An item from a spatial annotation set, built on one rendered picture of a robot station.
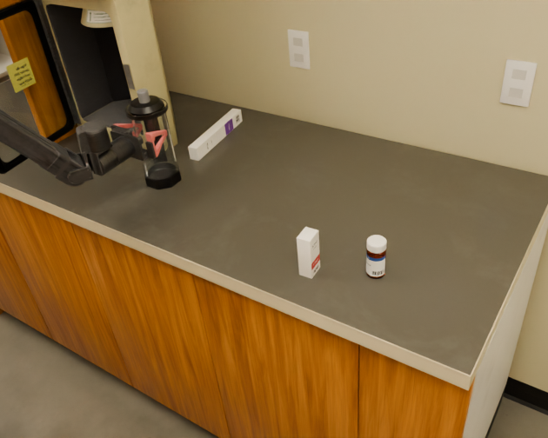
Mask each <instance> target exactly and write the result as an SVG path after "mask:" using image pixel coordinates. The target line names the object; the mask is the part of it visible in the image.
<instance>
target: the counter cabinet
mask: <svg viewBox="0 0 548 438"><path fill-rule="evenodd" d="M547 230H548V213H547V216H546V218H545V220H544V223H543V225H542V227H541V229H540V231H539V233H538V236H537V239H536V241H535V242H534V244H533V247H532V249H531V252H530V254H529V256H528V258H527V260H526V263H525V265H524V267H523V270H522V272H521V274H520V276H519V278H518V281H517V283H516V285H515V288H514V290H513V291H512V293H511V297H510V299H509V301H508V303H507V305H506V307H505V311H504V313H503V314H502V316H501V319H500V321H499V323H498V326H497V328H496V330H495V332H494V335H493V337H492V338H491V342H490V344H489V346H488V348H487V350H486V352H485V355H484V357H483V360H482V361H481V363H480V365H479V368H478V371H477V373H476V375H475V377H474V379H473V381H472V384H471V386H470V388H469V390H466V389H463V388H460V387H458V386H456V385H454V384H451V383H449V382H446V381H444V380H441V379H439V378H437V377H435V376H433V375H429V374H427V373H425V372H423V371H421V370H418V369H416V368H413V367H411V366H409V365H406V364H404V363H402V362H399V361H397V360H394V359H392V358H390V357H388V356H386V355H382V354H380V353H378V352H376V351H374V350H371V349H369V348H366V347H364V346H361V345H359V344H357V343H355V342H352V341H349V340H347V339H345V338H343V337H341V336H338V335H335V334H332V333H331V332H329V331H326V330H324V329H322V328H319V327H317V326H314V325H312V324H309V323H308V322H304V321H302V320H300V319H297V318H296V317H294V316H291V315H287V314H285V313H284V312H281V311H279V310H277V309H274V308H272V307H269V306H267V305H265V304H262V303H261V302H257V301H255V300H252V299H250V298H249V297H246V296H244V295H240V294H239V293H237V292H234V291H232V290H229V289H227V288H224V287H222V286H220V285H217V284H215V283H214V282H210V281H208V280H205V279H204V278H201V277H199V276H197V275H193V274H192V273H189V272H187V271H185V270H182V269H179V268H177V267H175V266H172V265H170V264H169V263H166V262H163V261H160V260H158V259H157V258H154V257H152V256H149V255H146V254H144V253H142V252H140V251H137V250H135V249H132V248H130V247H128V246H125V245H123V244H121V243H119V242H115V241H113V240H111V239H109V238H107V237H105V236H101V235H99V234H97V233H95V232H92V231H90V230H88V229H85V228H83V227H80V226H78V225H76V224H74V223H72V222H68V221H66V220H64V219H62V218H60V217H57V216H54V215H52V214H50V213H48V212H45V211H43V210H41V209H38V208H35V207H33V206H31V205H29V204H27V203H25V202H21V201H19V200H17V199H15V198H13V197H10V196H7V195H5V194H3V193H0V315H1V314H2V313H3V312H4V311H5V312H7V313H8V314H10V315H12V316H14V317H16V318H17V319H18V320H20V321H22V322H24V323H26V324H27V325H29V326H31V327H32V328H34V329H36V330H37V331H39V332H41V333H42V334H44V335H46V336H48V337H49V338H50V339H52V340H54V341H56V342H58V343H60V344H61V345H63V346H65V347H66V348H68V349H70V350H71V351H73V352H75V353H76V354H78V355H80V356H82V357H83V358H84V359H86V360H88V361H90V362H92V363H94V364H95V365H97V366H98V367H99V368H102V369H104V370H105V371H107V372H109V373H110V374H112V375H114V376H115V377H117V378H118V379H120V380H122V381H124V382H126V383H128V384H129V385H131V386H132V387H134V388H136V389H138V390H139V391H141V392H143V393H144V394H146V395H148V396H149V397H151V398H153V399H154V400H156V401H158V402H160V403H162V404H163V405H164V406H166V407H167V408H170V409H172V410H173V411H175V412H177V413H178V414H180V415H181V416H183V417H185V418H187V419H188V420H190V421H192V422H194V423H196V424H197V425H198V426H200V427H201V428H204V429H206V430H207V431H209V432H211V433H212V434H214V435H215V436H217V437H219V438H487V437H488V435H489V433H490V430H491V426H492V424H493V422H494V420H495V417H496V414H497V412H498V409H499V406H500V404H501V401H502V399H503V395H504V391H505V386H506V383H507V379H508V375H509V373H510V369H511V363H512V360H513V356H514V353H515V349H516V347H517V343H518V337H519V334H520V330H521V327H522V323H523V320H524V317H525V311H526V308H527V304H528V301H529V297H530V294H531V288H532V284H533V282H534V278H535V275H536V271H537V268H538V262H539V258H540V256H541V252H542V248H543V245H544V242H545V236H546V232H547Z"/></svg>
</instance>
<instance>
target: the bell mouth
mask: <svg viewBox="0 0 548 438"><path fill-rule="evenodd" d="M81 24H82V25H84V26H86V27H91V28H107V27H113V26H112V22H111V19H110V16H109V15H108V14H107V13H106V12H104V11H99V10H87V9H83V12H82V18H81Z"/></svg>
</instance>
